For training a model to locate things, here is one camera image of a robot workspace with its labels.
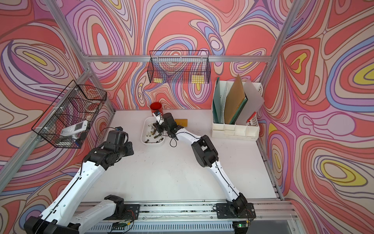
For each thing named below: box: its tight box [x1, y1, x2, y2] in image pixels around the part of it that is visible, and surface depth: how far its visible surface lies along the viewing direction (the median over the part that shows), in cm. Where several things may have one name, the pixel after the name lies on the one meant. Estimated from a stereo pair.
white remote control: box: [60, 119, 89, 137], surface depth 70 cm
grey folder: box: [235, 78, 265, 125], surface depth 93 cm
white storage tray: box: [140, 116, 166, 145], surface depth 104 cm
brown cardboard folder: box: [224, 74, 245, 125], surface depth 103 cm
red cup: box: [149, 101, 164, 117], surface depth 111 cm
